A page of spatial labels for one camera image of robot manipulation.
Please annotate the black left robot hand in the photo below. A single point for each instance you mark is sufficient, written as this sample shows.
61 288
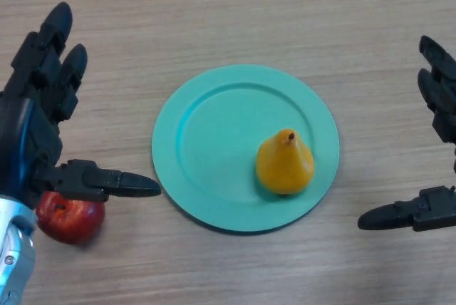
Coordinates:
39 141

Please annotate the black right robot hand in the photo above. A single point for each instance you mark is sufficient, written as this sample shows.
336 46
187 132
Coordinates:
434 209

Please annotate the yellow pear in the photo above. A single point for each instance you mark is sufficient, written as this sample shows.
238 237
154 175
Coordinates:
285 169

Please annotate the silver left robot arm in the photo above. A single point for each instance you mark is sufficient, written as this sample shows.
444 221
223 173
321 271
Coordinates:
18 248

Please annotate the green round plate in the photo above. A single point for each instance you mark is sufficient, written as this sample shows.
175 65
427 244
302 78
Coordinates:
213 148

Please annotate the red apple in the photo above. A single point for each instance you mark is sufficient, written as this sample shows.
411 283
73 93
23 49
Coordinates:
71 221

